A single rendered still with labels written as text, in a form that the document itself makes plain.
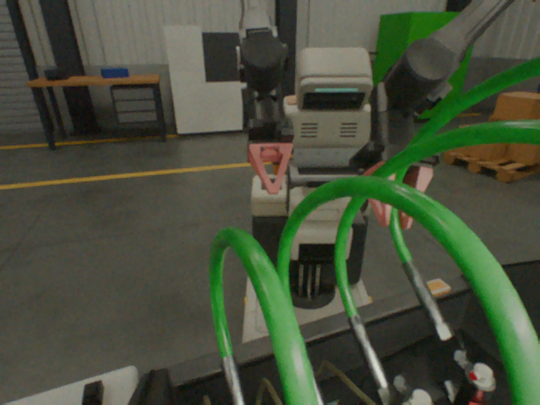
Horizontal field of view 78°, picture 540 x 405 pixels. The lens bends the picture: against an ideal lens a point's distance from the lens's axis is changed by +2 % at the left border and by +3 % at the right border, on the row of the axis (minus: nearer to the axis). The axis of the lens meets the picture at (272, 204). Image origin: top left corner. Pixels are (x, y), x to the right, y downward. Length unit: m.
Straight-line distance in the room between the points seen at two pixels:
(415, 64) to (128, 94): 4.89
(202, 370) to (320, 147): 0.76
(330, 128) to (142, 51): 5.53
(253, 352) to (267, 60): 0.45
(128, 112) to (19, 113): 2.16
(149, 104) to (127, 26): 1.67
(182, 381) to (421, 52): 0.56
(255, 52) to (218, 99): 4.96
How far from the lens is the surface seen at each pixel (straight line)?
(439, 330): 0.46
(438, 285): 0.78
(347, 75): 1.02
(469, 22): 0.66
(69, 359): 2.06
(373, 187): 0.20
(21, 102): 6.85
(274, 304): 0.16
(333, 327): 0.65
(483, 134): 0.25
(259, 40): 0.52
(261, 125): 0.49
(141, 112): 5.23
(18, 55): 6.73
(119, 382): 0.58
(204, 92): 5.43
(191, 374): 0.59
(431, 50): 0.47
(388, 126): 0.48
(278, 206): 1.47
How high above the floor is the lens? 1.42
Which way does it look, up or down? 27 degrees down
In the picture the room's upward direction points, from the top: straight up
